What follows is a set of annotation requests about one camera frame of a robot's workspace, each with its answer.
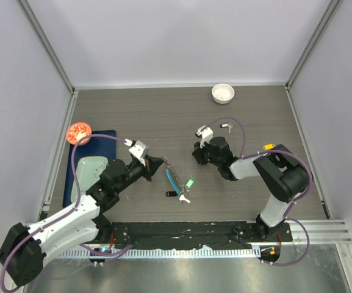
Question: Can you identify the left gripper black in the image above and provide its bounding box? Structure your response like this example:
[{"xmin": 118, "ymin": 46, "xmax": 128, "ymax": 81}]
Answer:
[{"xmin": 115, "ymin": 154, "xmax": 163, "ymax": 194}]

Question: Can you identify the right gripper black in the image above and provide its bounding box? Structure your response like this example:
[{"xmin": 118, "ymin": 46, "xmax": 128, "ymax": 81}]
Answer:
[{"xmin": 192, "ymin": 137, "xmax": 221, "ymax": 167}]

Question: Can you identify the large keyring with small rings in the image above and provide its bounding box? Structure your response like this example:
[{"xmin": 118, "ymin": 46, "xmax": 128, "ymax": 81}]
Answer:
[{"xmin": 162, "ymin": 157, "xmax": 185, "ymax": 196}]

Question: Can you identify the key with black tag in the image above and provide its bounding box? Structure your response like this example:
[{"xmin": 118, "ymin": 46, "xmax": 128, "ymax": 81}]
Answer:
[
  {"xmin": 165, "ymin": 191, "xmax": 191, "ymax": 203},
  {"xmin": 220, "ymin": 123, "xmax": 233, "ymax": 134}
]

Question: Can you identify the key with green tag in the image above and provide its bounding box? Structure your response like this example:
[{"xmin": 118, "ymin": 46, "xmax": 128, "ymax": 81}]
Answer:
[{"xmin": 184, "ymin": 177, "xmax": 195, "ymax": 192}]

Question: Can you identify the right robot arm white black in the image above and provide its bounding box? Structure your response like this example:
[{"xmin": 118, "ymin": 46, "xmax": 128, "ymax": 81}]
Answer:
[{"xmin": 192, "ymin": 137, "xmax": 314, "ymax": 241}]

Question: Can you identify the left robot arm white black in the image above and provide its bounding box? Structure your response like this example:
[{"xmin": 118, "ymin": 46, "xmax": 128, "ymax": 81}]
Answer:
[{"xmin": 0, "ymin": 155, "xmax": 164, "ymax": 292}]

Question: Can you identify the key with yellow tag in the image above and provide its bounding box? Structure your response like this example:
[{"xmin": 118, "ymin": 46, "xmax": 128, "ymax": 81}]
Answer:
[{"xmin": 263, "ymin": 143, "xmax": 275, "ymax": 150}]

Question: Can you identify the white bowl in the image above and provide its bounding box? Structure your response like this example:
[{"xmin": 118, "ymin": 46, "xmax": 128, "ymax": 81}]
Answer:
[{"xmin": 211, "ymin": 84, "xmax": 235, "ymax": 104}]

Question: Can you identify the dark blue tray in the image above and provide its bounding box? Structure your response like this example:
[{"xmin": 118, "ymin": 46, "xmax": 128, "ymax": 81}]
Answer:
[{"xmin": 62, "ymin": 137, "xmax": 116, "ymax": 208}]

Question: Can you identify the pale green rectangular plate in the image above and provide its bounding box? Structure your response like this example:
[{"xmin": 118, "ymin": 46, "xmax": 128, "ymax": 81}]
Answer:
[{"xmin": 76, "ymin": 156, "xmax": 108, "ymax": 195}]

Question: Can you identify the orange patterned bowl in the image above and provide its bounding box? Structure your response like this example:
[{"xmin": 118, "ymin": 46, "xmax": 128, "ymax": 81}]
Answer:
[{"xmin": 65, "ymin": 122, "xmax": 92, "ymax": 145}]

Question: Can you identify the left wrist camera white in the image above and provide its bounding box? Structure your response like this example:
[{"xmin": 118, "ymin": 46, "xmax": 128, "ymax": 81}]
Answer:
[{"xmin": 124, "ymin": 139, "xmax": 149, "ymax": 165}]

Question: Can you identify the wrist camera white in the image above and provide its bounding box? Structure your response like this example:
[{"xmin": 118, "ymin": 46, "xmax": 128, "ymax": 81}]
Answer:
[
  {"xmin": 124, "ymin": 139, "xmax": 149, "ymax": 165},
  {"xmin": 195, "ymin": 125, "xmax": 214, "ymax": 148}
]

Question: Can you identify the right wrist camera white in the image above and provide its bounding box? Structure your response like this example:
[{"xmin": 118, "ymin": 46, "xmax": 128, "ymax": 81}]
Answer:
[{"xmin": 195, "ymin": 125, "xmax": 214, "ymax": 148}]

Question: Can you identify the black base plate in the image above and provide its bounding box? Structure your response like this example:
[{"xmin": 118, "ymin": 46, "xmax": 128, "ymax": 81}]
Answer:
[{"xmin": 84, "ymin": 221, "xmax": 293, "ymax": 250}]

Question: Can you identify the slotted cable duct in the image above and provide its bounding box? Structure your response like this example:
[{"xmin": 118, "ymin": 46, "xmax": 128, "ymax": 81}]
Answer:
[{"xmin": 58, "ymin": 246, "xmax": 260, "ymax": 259}]

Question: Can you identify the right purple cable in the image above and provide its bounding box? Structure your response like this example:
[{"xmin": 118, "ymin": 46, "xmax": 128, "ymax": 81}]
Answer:
[{"xmin": 207, "ymin": 117, "xmax": 314, "ymax": 266}]

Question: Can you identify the purple cable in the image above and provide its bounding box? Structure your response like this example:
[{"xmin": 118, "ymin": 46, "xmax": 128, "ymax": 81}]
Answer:
[
  {"xmin": 0, "ymin": 133, "xmax": 134, "ymax": 293},
  {"xmin": 207, "ymin": 117, "xmax": 314, "ymax": 266}
]

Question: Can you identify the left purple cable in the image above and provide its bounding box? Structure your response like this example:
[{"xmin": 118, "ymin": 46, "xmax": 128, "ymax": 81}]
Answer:
[{"xmin": 0, "ymin": 133, "xmax": 134, "ymax": 293}]

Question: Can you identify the aluminium frame rail front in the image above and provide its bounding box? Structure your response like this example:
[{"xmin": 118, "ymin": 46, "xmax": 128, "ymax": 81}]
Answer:
[{"xmin": 289, "ymin": 220, "xmax": 352, "ymax": 245}]

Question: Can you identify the right aluminium corner post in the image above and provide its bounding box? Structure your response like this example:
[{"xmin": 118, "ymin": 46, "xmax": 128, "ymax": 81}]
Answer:
[{"xmin": 284, "ymin": 0, "xmax": 343, "ymax": 91}]

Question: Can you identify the aluminium corner post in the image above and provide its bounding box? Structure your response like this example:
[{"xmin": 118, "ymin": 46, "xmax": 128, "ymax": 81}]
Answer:
[
  {"xmin": 284, "ymin": 0, "xmax": 343, "ymax": 91},
  {"xmin": 16, "ymin": 0, "xmax": 75, "ymax": 95}
]

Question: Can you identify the left aluminium corner post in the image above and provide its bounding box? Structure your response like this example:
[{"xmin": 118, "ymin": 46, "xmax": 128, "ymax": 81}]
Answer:
[{"xmin": 16, "ymin": 0, "xmax": 75, "ymax": 95}]

